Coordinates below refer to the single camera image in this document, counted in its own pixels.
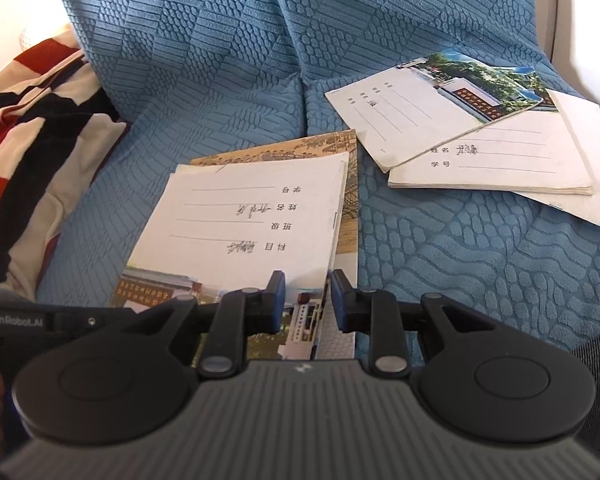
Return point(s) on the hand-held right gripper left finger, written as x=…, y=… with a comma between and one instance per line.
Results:
x=275, y=305

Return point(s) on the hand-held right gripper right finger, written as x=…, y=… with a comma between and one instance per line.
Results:
x=341, y=305

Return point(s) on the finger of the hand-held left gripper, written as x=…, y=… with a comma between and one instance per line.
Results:
x=95, y=321

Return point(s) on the photo cover notebook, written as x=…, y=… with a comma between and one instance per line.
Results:
x=520, y=160
x=230, y=230
x=395, y=125

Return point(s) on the white paper sheet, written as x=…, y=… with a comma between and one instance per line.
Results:
x=590, y=170

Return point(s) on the blue textured floor chair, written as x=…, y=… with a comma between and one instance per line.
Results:
x=455, y=260

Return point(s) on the gold cover book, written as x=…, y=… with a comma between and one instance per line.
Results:
x=280, y=147

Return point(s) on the red black cream striped blanket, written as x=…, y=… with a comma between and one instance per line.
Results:
x=40, y=125

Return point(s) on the blue quilted sofa cover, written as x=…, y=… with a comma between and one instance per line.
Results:
x=180, y=60

